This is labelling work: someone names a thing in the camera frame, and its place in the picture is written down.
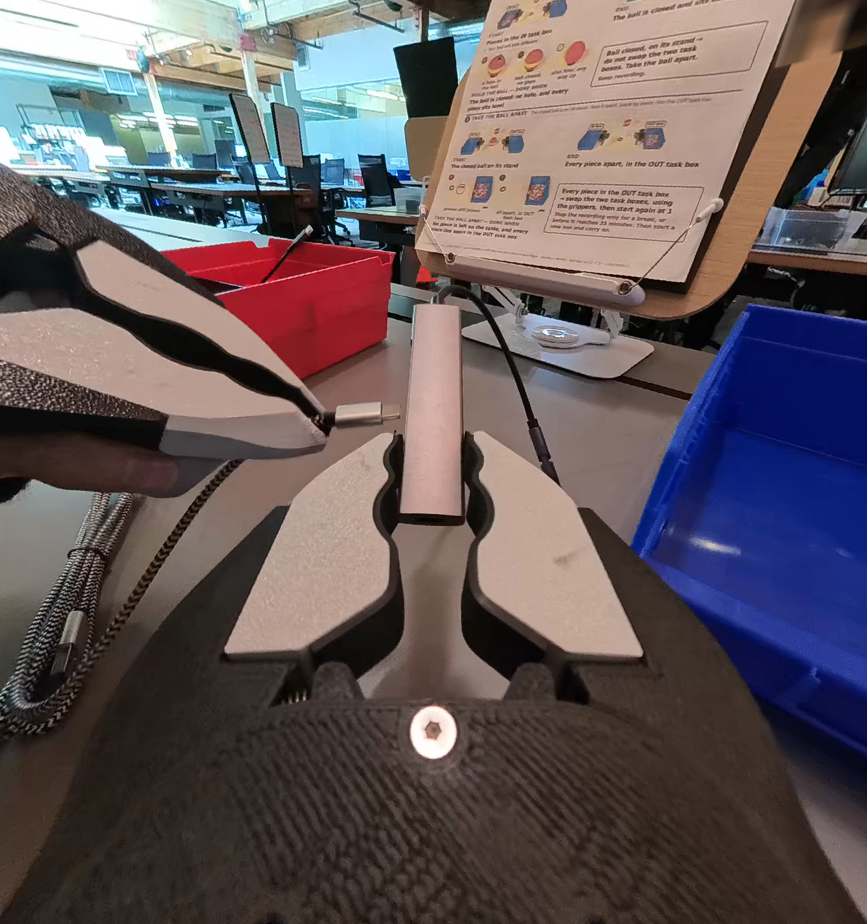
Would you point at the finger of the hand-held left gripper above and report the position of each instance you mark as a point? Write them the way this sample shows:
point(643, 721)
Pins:
point(115, 368)
point(159, 296)

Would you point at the blue plastic bin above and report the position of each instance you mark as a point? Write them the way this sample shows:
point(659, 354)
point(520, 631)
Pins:
point(787, 505)

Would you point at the wooden document stand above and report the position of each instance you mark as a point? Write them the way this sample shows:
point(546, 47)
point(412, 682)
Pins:
point(765, 216)

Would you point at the printed instruction sheet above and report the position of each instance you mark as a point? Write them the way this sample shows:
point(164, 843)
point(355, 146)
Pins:
point(606, 144)

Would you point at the red plastic bin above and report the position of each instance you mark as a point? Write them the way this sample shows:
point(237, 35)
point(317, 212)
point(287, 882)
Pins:
point(310, 317)

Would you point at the clear plastic container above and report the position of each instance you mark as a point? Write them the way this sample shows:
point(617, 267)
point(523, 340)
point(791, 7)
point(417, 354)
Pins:
point(819, 229)

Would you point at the black screen panel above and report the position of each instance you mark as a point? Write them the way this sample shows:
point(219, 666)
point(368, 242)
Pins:
point(426, 76)

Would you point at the small document stand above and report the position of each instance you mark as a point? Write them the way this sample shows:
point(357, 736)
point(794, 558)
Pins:
point(287, 133)
point(249, 128)

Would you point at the computer monitor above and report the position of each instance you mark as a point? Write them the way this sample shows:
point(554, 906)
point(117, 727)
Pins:
point(866, 151)

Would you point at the person's left hand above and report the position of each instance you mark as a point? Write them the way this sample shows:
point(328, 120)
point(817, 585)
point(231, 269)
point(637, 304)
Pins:
point(101, 469)

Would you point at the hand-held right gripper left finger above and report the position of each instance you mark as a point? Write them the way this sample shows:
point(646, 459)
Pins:
point(318, 563)

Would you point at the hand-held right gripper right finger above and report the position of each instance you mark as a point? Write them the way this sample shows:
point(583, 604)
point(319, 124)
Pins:
point(549, 570)

